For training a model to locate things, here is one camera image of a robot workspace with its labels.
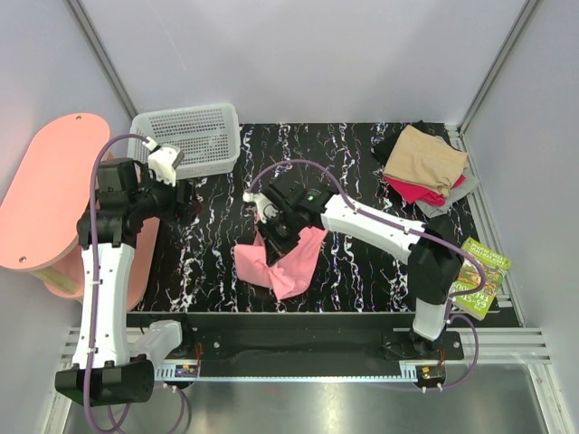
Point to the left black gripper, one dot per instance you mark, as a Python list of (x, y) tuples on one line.
[(183, 212)]

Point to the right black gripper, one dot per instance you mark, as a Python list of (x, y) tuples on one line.
[(276, 249)]

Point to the pink t-shirt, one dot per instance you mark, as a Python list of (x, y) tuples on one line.
[(291, 275)]

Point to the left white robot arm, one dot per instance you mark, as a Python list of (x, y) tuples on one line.
[(123, 195)]

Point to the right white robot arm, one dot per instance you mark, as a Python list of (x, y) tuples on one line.
[(432, 262)]

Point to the white plastic mesh basket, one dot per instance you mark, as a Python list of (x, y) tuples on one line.
[(209, 135)]

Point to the black folded t-shirt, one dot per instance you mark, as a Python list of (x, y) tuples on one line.
[(382, 150)]

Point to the pink three-tier shelf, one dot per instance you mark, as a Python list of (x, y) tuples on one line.
[(48, 195)]

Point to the magenta folded t-shirt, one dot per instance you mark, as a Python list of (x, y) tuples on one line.
[(413, 193)]

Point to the grey folded t-shirt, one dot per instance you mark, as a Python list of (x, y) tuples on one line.
[(468, 186)]

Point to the tan folded t-shirt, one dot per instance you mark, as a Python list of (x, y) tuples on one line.
[(426, 161)]

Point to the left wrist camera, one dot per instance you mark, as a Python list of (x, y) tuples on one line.
[(163, 160)]

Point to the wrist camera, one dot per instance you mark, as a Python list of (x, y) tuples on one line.
[(163, 160), (279, 204)]

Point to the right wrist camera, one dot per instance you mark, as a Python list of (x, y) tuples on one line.
[(279, 204)]

